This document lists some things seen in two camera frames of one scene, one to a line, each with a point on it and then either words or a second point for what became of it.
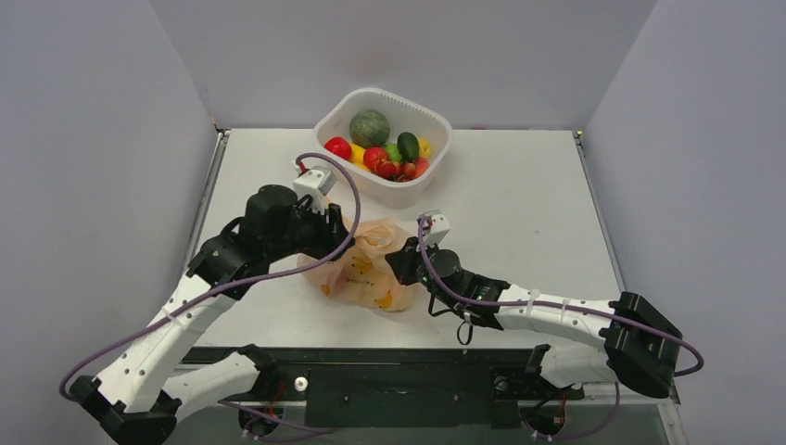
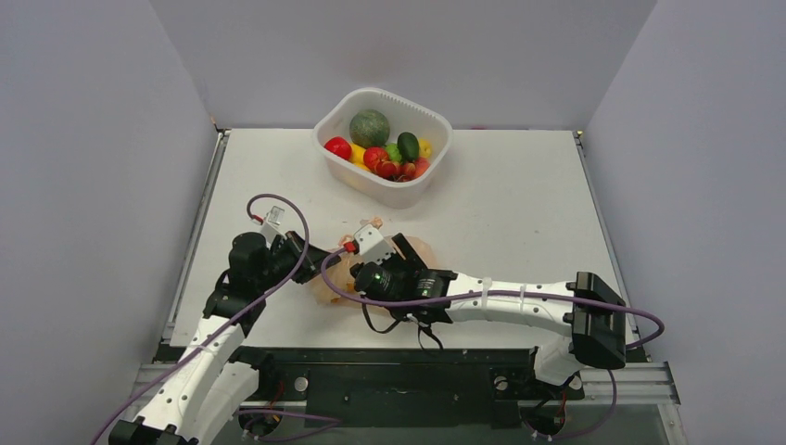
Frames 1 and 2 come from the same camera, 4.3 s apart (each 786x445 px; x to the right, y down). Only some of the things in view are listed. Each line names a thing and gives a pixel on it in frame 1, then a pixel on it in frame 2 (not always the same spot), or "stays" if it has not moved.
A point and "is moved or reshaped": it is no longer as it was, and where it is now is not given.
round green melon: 369,128 stays
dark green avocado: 408,146 stays
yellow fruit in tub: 358,156 stays
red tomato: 339,146 stays
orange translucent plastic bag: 361,273 is moved or reshaped
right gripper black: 404,264 → 404,264
